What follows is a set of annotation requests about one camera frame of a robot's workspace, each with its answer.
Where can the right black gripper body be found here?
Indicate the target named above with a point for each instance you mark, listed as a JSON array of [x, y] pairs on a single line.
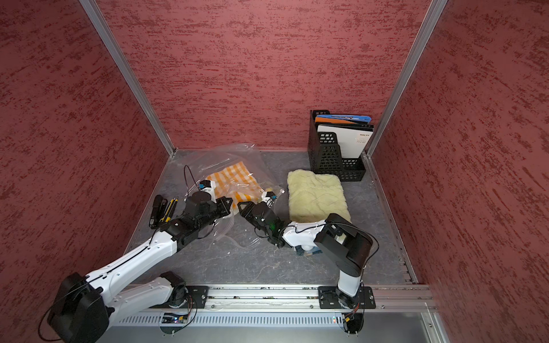
[[252, 219]]

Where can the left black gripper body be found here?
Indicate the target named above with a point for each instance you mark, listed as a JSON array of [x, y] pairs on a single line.
[[221, 209]]

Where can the orange white checked blanket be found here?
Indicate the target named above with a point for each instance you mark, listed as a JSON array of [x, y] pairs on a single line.
[[237, 182]]

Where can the clear plastic vacuum bag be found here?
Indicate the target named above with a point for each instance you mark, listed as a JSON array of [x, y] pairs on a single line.
[[195, 166]]

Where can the yellow fleece blanket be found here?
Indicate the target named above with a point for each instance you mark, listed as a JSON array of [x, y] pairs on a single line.
[[313, 197]]

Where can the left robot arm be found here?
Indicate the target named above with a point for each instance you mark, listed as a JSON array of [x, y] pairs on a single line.
[[85, 307]]

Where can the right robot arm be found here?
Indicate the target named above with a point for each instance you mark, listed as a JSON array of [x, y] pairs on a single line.
[[348, 247]]

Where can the yellow black utility knife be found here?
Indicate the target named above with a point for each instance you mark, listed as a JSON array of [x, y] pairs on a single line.
[[169, 211]]

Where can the black mesh file organizer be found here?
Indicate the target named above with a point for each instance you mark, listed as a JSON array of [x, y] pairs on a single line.
[[325, 154]]

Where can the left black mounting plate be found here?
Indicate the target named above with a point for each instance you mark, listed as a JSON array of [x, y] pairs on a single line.
[[198, 296]]

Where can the black mounting plate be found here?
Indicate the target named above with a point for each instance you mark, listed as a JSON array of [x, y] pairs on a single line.
[[333, 298], [198, 296]]

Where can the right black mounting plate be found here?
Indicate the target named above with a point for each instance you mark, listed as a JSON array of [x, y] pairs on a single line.
[[333, 298]]

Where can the orange folder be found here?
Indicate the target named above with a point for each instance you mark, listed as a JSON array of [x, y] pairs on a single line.
[[325, 120]]

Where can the white paper folder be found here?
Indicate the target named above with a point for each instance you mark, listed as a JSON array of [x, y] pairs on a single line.
[[352, 141]]

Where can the blue folder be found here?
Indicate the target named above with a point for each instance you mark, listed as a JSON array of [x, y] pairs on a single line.
[[348, 116]]

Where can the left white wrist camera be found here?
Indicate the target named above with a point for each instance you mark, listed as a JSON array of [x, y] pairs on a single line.
[[208, 186]]

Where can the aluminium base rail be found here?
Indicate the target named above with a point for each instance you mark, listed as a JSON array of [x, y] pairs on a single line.
[[304, 298]]

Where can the left aluminium corner post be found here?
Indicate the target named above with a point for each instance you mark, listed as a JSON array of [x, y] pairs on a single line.
[[93, 12]]

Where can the aluminium corner post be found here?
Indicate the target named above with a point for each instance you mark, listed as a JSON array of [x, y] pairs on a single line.
[[424, 33], [93, 12]]

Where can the right aluminium corner post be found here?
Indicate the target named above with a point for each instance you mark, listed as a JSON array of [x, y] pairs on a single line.
[[424, 33]]

